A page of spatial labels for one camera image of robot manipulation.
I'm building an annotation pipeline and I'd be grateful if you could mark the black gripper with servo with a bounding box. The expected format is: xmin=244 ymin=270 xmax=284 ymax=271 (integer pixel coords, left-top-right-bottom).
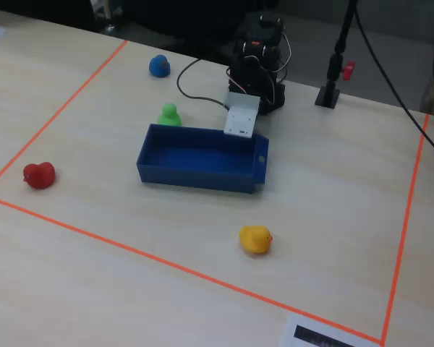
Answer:
xmin=227 ymin=64 xmax=267 ymax=99

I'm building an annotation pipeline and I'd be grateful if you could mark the green rubber duck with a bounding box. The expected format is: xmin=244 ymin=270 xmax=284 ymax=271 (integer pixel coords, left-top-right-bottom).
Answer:
xmin=157 ymin=103 xmax=183 ymax=128

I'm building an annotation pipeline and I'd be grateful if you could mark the blue rubber duck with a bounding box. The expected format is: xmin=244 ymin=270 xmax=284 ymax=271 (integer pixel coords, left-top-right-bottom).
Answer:
xmin=148 ymin=54 xmax=171 ymax=79

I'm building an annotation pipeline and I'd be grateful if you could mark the blue plastic box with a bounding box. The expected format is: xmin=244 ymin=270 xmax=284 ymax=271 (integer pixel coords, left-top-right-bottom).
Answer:
xmin=135 ymin=123 xmax=270 ymax=194

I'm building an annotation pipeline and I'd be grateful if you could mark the yellow rubber duck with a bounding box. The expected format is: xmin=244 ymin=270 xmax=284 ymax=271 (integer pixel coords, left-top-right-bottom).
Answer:
xmin=238 ymin=226 xmax=274 ymax=255

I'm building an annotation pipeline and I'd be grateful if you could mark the red rubber duck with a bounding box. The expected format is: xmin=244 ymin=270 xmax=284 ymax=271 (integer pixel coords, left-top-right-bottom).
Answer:
xmin=22 ymin=161 xmax=56 ymax=191

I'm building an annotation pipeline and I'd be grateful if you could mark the red clamp knob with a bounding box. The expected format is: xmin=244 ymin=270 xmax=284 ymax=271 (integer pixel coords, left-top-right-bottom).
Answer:
xmin=341 ymin=61 xmax=357 ymax=82

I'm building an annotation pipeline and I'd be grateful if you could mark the orange tape strip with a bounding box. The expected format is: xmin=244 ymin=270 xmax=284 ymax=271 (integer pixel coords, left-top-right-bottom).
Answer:
xmin=0 ymin=194 xmax=384 ymax=344
xmin=0 ymin=39 xmax=129 ymax=192
xmin=380 ymin=113 xmax=431 ymax=346

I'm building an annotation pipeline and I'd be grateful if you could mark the white paper with black bar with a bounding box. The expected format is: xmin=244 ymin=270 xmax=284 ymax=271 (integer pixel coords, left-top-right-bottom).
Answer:
xmin=279 ymin=313 xmax=381 ymax=347

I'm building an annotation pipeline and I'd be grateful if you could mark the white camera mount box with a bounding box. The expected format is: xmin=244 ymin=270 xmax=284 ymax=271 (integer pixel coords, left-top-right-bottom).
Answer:
xmin=224 ymin=91 xmax=261 ymax=139

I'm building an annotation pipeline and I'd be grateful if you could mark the black camera cable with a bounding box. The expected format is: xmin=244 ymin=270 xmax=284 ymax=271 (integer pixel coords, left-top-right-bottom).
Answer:
xmin=176 ymin=57 xmax=229 ymax=110

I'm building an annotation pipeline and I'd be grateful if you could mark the black camera stand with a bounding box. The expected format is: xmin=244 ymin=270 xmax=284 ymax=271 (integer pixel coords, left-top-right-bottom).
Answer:
xmin=314 ymin=0 xmax=359 ymax=110

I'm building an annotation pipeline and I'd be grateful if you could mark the long black cable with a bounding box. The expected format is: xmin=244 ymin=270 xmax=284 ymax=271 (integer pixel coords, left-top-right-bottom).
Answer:
xmin=353 ymin=9 xmax=434 ymax=163

